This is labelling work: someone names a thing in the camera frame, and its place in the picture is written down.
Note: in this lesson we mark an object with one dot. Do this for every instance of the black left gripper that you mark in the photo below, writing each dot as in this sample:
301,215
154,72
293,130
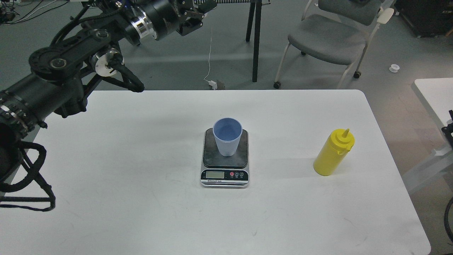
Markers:
165,15

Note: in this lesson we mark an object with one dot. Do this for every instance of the blue ribbed plastic cup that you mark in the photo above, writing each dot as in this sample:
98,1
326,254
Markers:
227,134

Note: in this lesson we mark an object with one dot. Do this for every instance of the yellow squeeze bottle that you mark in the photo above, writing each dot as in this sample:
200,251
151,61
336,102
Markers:
338,144

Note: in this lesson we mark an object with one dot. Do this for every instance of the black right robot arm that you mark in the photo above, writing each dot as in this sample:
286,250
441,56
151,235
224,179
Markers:
447,132

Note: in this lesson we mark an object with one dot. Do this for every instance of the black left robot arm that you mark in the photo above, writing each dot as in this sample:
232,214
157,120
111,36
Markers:
63,75

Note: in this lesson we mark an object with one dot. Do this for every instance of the digital kitchen scale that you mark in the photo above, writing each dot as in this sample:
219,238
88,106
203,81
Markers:
218,171

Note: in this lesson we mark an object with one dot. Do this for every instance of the black trestle table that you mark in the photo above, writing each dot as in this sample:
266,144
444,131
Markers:
253,26

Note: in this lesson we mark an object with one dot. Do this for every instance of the grey office chair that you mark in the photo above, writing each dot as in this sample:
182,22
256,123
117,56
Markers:
334,41

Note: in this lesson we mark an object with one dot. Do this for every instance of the white plastic spool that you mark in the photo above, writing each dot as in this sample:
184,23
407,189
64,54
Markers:
394,68

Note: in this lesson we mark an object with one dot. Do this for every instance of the black cabinet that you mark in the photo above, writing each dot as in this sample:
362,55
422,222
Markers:
427,18

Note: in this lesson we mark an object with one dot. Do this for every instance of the white side table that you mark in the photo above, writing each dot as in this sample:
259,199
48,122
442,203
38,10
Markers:
436,97

